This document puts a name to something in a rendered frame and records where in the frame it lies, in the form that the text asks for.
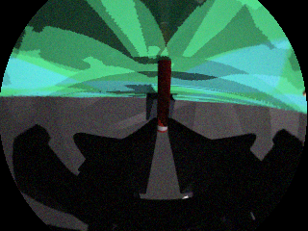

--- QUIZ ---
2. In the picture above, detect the dark red peg with white band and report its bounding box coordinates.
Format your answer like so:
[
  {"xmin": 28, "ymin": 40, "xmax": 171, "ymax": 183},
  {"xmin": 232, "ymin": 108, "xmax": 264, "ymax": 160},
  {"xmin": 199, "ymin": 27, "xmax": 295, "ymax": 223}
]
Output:
[{"xmin": 157, "ymin": 61, "xmax": 172, "ymax": 132}]

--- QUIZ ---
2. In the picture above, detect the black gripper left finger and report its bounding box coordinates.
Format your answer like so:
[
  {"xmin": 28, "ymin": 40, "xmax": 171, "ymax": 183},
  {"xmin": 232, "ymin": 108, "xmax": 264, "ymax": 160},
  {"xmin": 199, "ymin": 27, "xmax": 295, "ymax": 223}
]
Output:
[{"xmin": 73, "ymin": 118, "xmax": 158, "ymax": 193}]

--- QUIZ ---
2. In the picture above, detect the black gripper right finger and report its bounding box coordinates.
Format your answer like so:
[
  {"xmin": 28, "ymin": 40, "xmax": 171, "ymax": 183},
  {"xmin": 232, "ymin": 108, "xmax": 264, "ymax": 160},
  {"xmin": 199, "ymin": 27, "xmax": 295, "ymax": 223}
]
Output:
[{"xmin": 168, "ymin": 116, "xmax": 257, "ymax": 193}]

